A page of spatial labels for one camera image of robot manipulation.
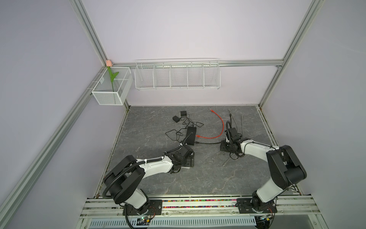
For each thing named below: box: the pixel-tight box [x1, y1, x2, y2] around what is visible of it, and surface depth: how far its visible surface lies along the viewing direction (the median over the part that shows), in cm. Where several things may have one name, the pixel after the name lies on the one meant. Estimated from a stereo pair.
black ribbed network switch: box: [186, 125, 197, 146], surface depth 105 cm
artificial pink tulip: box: [105, 59, 120, 93], surface depth 92 cm
